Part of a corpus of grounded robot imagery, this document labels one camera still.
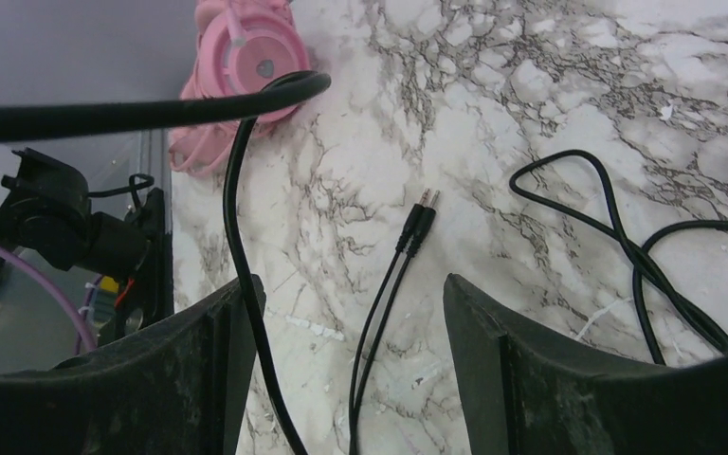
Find black blue headphones with cable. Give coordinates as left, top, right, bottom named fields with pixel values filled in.
left=0, top=70, right=728, bottom=454

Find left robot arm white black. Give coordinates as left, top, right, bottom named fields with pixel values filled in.
left=0, top=148, right=173, bottom=337

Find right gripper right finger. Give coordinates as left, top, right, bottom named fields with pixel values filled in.
left=443, top=274, right=728, bottom=454

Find pink headphones with cable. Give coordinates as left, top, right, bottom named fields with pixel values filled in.
left=168, top=0, right=309, bottom=176

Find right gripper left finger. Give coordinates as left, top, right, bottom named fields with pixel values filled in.
left=0, top=282, right=256, bottom=454

